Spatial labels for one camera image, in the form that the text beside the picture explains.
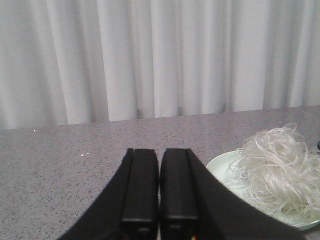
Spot light green round plate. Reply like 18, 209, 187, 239
206, 150, 320, 231

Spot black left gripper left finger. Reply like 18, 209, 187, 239
60, 148, 159, 240

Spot white pleated curtain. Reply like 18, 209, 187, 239
0, 0, 320, 130

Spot white vermicelli noodle bundle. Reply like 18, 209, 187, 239
223, 123, 320, 223

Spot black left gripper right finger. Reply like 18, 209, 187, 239
160, 148, 304, 240

